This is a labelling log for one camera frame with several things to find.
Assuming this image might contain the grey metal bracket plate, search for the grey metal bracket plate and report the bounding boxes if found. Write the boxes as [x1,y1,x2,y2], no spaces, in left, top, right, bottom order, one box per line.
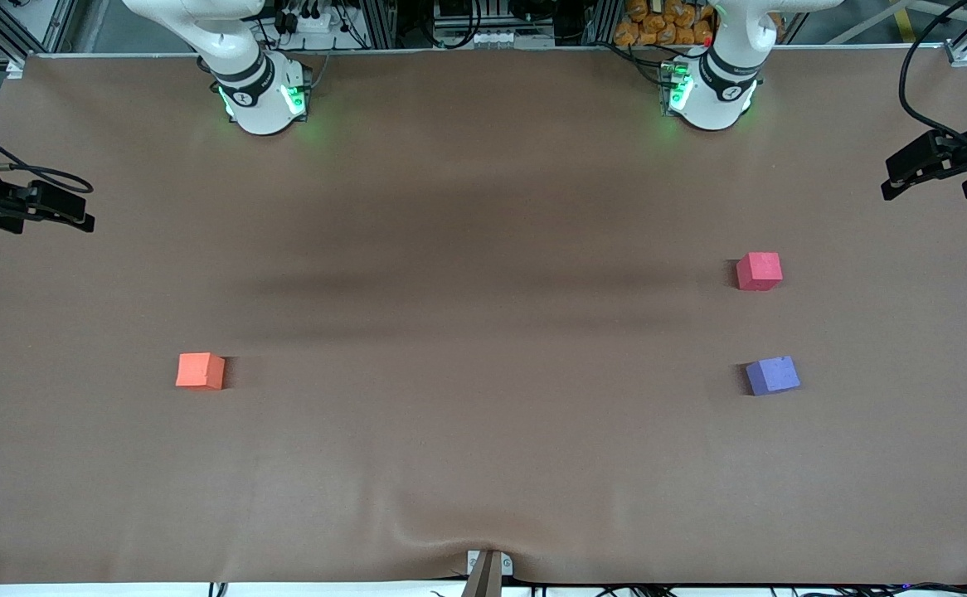
[467,550,514,578]

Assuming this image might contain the brown table cloth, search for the brown table cloth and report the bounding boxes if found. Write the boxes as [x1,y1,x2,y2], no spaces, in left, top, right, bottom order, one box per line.
[0,46,967,585]

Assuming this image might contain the red foam block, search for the red foam block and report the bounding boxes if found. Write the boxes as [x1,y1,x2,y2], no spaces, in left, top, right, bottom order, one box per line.
[736,252,783,292]

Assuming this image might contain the orange foam block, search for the orange foam block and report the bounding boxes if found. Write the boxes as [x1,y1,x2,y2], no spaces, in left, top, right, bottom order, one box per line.
[175,352,226,391]

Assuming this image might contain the purple foam block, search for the purple foam block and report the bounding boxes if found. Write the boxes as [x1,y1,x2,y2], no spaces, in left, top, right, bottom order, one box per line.
[745,356,802,396]

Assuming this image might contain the white power strip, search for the white power strip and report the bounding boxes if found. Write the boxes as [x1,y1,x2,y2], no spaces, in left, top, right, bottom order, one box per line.
[279,7,337,36]

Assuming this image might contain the black electronics box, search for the black electronics box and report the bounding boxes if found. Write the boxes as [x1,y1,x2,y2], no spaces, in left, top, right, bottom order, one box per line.
[434,0,534,24]

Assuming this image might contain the orange snack bag pile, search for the orange snack bag pile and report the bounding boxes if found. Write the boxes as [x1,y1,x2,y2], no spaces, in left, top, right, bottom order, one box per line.
[614,0,718,47]

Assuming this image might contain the brown upright pole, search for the brown upright pole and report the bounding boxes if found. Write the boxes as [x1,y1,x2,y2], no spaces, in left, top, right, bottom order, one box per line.
[460,551,504,597]

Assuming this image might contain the grey aluminium frame post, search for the grey aluminium frame post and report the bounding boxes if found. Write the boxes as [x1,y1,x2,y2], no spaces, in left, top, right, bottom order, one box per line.
[587,0,621,46]
[365,0,400,49]

